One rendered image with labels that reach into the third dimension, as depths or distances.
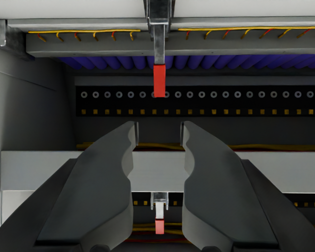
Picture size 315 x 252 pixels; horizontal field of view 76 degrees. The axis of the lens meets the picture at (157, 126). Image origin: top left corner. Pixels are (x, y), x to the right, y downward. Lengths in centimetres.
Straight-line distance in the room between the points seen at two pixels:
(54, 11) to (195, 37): 15
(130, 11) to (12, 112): 19
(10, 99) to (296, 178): 34
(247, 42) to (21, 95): 29
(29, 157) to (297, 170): 30
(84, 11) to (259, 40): 19
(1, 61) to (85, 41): 10
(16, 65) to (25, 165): 12
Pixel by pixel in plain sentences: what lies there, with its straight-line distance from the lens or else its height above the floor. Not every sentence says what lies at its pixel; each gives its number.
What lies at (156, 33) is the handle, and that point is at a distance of 20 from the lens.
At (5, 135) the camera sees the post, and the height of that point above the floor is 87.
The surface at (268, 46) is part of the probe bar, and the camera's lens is 27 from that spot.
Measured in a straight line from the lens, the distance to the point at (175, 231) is 48.
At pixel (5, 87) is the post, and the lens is 30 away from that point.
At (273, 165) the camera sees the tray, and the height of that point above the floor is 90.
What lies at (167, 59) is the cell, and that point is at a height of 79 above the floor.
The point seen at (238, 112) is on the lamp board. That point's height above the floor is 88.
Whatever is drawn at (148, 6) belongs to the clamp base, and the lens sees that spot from 19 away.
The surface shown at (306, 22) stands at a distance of 27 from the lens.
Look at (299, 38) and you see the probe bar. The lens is 29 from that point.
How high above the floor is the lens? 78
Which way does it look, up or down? 21 degrees up
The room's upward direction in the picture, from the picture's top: 180 degrees clockwise
